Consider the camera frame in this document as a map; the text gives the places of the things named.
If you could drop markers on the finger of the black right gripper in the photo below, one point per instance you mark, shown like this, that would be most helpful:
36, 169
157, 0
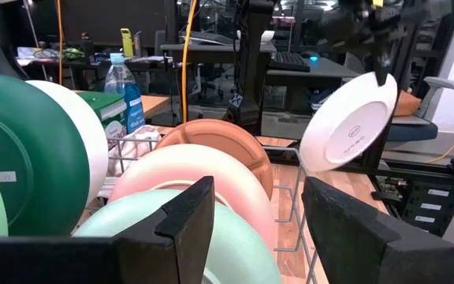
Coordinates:
382, 67

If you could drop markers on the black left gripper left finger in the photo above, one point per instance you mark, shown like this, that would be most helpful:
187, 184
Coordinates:
93, 260

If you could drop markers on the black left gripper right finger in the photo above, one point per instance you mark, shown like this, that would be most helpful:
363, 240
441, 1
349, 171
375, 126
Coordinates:
369, 256

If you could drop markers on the dark blue plate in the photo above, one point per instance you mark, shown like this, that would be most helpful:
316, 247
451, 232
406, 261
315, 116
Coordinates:
349, 126

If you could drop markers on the teal green plate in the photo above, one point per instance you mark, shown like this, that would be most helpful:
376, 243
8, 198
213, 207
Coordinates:
42, 158

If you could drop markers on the pale green plate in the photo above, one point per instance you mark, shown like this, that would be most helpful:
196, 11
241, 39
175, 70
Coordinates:
243, 252

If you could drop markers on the white plate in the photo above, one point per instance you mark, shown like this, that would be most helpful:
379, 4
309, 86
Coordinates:
89, 130

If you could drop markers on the pink plate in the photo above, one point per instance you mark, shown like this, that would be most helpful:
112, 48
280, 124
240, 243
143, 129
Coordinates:
195, 161

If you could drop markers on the orange divided plate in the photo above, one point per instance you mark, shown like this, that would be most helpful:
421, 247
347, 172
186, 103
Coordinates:
219, 138

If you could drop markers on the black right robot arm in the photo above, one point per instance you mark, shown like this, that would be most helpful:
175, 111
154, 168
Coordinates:
376, 150

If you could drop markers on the orange cushion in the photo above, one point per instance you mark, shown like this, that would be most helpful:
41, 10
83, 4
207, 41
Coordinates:
407, 103

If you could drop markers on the black desk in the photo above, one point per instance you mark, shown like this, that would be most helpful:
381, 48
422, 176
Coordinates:
321, 73

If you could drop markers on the grey office chair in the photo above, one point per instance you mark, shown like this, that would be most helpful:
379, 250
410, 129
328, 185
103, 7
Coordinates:
412, 130

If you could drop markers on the black keyboard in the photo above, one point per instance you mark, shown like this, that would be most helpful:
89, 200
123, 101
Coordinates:
290, 61

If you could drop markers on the white paper label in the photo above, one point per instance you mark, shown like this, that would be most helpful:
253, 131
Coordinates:
235, 100

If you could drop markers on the green lidded container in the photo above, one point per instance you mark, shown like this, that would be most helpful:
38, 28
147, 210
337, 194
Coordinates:
105, 104

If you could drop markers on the blue dish soap bottle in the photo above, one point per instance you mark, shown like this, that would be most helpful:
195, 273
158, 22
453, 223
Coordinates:
126, 98

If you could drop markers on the black monitor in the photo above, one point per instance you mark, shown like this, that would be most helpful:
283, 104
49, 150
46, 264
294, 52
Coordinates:
112, 19

